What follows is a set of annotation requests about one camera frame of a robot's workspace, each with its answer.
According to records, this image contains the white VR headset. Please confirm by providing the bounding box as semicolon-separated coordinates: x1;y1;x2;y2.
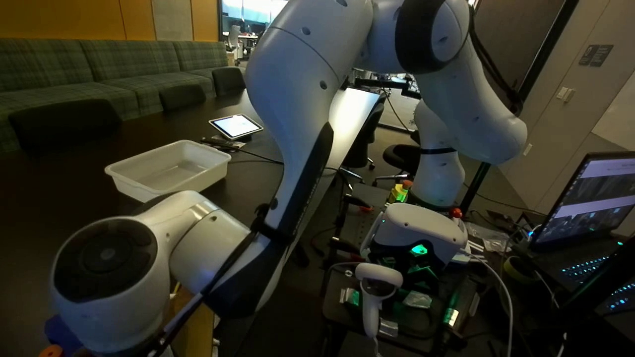
362;203;469;265

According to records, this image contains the white VR controller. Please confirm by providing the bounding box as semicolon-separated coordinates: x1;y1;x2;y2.
356;263;404;340

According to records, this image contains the green plaid sofa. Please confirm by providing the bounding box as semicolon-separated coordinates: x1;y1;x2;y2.
0;38;229;153

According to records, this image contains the tablet with lit screen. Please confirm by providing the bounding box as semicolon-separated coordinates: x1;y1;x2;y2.
209;114;263;142

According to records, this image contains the open laptop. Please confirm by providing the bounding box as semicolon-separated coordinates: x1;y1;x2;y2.
531;152;635;292

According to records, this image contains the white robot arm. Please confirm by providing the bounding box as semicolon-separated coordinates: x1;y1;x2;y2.
50;0;529;357

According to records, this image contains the clear plastic bin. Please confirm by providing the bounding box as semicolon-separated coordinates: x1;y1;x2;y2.
106;140;231;203

